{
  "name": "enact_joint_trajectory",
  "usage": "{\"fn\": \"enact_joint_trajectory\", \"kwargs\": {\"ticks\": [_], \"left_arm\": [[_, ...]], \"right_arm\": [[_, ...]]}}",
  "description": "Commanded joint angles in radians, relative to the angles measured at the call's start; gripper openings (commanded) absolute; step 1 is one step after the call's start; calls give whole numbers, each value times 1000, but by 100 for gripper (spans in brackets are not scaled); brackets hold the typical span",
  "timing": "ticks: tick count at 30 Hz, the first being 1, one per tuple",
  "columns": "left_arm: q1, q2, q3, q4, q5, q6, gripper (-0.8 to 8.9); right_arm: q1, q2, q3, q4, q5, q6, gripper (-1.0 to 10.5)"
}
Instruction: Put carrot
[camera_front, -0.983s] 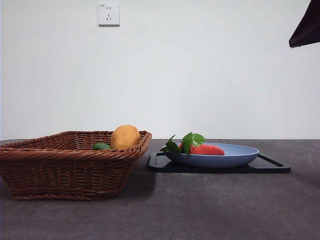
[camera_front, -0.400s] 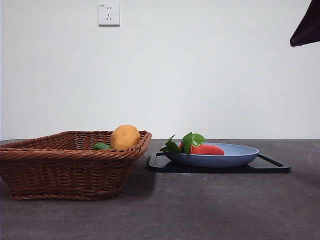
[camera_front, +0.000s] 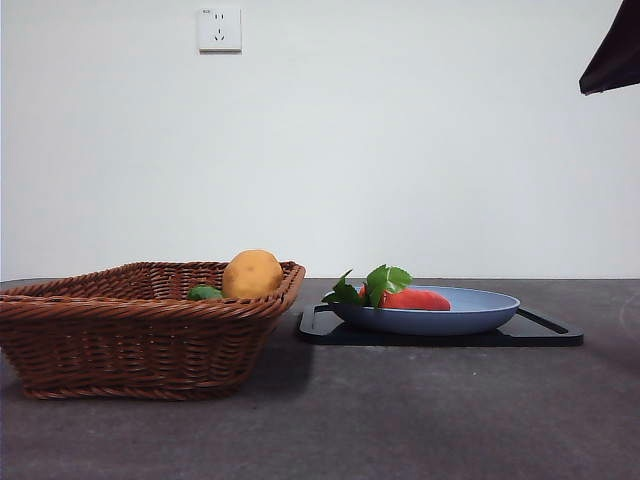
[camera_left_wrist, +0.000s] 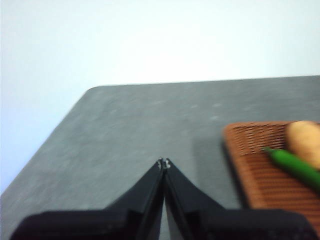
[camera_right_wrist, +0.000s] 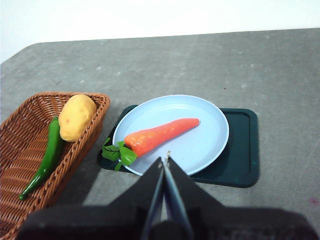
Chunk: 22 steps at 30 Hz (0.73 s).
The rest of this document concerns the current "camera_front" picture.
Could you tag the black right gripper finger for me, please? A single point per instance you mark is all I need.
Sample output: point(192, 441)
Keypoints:
point(617, 55)

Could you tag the orange carrot with green leaves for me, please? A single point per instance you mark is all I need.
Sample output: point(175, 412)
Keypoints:
point(415, 300)

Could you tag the blue round plate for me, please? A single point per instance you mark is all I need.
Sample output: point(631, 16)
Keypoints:
point(425, 320)

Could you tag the black cutting board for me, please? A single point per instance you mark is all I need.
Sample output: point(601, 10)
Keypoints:
point(320, 335)

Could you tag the yellow-brown potato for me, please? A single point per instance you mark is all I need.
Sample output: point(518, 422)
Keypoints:
point(252, 275)

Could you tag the green chili pepper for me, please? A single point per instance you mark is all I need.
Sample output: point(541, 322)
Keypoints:
point(205, 293)

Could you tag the brown woven wicker basket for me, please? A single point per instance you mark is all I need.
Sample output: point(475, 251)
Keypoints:
point(125, 345)

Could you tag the white wall socket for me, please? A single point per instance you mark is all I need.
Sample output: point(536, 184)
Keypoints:
point(220, 30)

